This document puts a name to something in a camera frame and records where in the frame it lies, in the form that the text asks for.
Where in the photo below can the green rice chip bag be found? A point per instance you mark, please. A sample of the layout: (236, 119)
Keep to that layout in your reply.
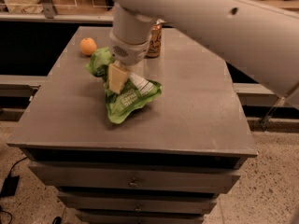
(135, 94)

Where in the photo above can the orange fruit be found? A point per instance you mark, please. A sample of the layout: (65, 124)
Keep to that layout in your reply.
(87, 46)

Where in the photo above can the grey drawer cabinet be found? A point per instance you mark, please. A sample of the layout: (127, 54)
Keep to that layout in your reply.
(166, 164)

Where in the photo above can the gold soda can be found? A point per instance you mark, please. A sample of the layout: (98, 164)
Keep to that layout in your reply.
(156, 40)

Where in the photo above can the black power adapter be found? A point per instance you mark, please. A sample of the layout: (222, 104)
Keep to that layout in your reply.
(9, 186)

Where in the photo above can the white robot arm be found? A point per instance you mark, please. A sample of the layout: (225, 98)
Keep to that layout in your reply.
(259, 40)

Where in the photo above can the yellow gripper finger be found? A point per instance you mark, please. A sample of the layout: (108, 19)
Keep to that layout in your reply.
(117, 77)

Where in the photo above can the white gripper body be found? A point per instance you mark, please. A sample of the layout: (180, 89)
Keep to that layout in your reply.
(130, 52)

